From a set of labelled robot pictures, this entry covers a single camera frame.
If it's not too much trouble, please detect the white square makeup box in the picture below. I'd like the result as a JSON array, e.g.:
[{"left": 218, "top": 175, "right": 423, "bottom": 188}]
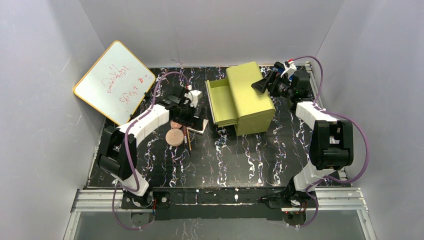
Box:
[{"left": 187, "top": 119, "right": 209, "bottom": 135}]

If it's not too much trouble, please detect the green drawer cabinet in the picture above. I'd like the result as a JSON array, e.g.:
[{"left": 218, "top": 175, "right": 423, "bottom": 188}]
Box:
[{"left": 205, "top": 61, "right": 276, "bottom": 136}]

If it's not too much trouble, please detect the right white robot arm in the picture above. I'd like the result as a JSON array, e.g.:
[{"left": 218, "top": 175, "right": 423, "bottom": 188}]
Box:
[{"left": 251, "top": 69, "right": 354, "bottom": 204}]

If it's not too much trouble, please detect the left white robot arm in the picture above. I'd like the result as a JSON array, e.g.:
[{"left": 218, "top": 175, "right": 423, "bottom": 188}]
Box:
[{"left": 94, "top": 87, "right": 205, "bottom": 197}]

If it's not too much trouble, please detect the red and black makeup pen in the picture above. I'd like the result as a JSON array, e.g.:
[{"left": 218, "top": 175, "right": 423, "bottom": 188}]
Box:
[{"left": 182, "top": 126, "right": 191, "bottom": 156}]

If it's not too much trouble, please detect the gold makeup pencil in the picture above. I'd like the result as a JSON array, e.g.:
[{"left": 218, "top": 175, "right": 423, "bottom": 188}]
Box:
[{"left": 186, "top": 127, "right": 192, "bottom": 154}]

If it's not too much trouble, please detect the small round pink compact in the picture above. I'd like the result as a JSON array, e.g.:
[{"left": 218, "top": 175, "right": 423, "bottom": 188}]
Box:
[{"left": 170, "top": 121, "right": 182, "bottom": 129}]

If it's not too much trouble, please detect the large round pink compact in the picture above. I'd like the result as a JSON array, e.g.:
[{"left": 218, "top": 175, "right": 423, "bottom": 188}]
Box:
[{"left": 165, "top": 128, "right": 184, "bottom": 147}]

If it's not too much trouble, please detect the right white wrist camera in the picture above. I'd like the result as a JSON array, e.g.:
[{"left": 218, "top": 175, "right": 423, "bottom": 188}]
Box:
[{"left": 280, "top": 59, "right": 297, "bottom": 79}]

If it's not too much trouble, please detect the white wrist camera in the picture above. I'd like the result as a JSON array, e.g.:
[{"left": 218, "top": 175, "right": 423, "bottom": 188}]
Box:
[
  {"left": 185, "top": 85, "right": 203, "bottom": 108},
  {"left": 280, "top": 59, "right": 297, "bottom": 79}
]

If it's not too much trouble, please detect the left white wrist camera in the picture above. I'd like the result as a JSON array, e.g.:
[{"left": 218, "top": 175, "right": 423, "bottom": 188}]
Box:
[{"left": 185, "top": 85, "right": 203, "bottom": 108}]

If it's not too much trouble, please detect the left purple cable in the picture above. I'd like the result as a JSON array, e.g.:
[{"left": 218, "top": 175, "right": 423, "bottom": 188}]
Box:
[{"left": 111, "top": 71, "right": 193, "bottom": 231}]

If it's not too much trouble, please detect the purple cable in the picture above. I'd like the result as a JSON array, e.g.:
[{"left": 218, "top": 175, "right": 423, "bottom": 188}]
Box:
[
  {"left": 111, "top": 71, "right": 193, "bottom": 231},
  {"left": 298, "top": 55, "right": 369, "bottom": 229}
]

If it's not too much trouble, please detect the whiteboard with yellow frame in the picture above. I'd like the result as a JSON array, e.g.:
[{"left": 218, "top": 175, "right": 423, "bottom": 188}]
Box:
[{"left": 73, "top": 40, "right": 156, "bottom": 126}]

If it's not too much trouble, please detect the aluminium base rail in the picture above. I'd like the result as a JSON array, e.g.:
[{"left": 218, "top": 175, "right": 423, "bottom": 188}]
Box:
[{"left": 64, "top": 187, "right": 376, "bottom": 240}]

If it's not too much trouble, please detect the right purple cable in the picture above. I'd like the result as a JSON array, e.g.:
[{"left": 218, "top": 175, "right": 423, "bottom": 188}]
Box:
[{"left": 298, "top": 55, "right": 369, "bottom": 229}]

